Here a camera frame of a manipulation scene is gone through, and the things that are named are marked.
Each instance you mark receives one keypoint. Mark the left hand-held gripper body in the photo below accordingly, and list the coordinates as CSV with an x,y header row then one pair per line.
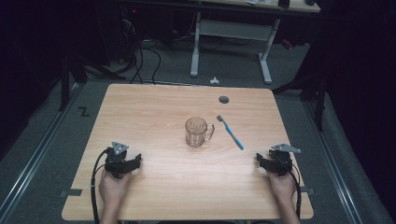
x,y
115,161

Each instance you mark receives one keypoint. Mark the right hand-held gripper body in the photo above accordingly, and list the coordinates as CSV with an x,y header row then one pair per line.
x,y
281,161

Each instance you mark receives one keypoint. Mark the blue toothbrush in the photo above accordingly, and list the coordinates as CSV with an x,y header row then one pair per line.
x,y
231,133

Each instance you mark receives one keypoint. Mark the clear glass mug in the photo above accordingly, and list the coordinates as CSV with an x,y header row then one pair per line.
x,y
196,132

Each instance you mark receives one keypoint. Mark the person's right hand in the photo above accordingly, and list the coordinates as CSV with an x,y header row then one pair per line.
x,y
282,186

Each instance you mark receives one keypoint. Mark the person's left hand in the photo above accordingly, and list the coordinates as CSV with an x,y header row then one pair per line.
x,y
113,186

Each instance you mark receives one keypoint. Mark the grey tape strip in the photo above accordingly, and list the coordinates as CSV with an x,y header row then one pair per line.
x,y
73,192
307,189

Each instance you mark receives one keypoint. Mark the dark round table grommet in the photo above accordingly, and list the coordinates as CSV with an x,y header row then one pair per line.
x,y
223,100

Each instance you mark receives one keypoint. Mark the black metal stand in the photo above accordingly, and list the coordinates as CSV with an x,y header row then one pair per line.
x,y
65,84
313,90

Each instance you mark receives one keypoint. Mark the small white floor object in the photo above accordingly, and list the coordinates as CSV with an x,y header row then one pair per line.
x,y
214,81

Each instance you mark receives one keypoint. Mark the metal floor rail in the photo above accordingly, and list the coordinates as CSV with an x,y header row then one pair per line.
x,y
34,161
334,168

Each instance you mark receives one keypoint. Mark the white metal frame desk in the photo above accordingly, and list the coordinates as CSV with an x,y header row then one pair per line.
x,y
232,29

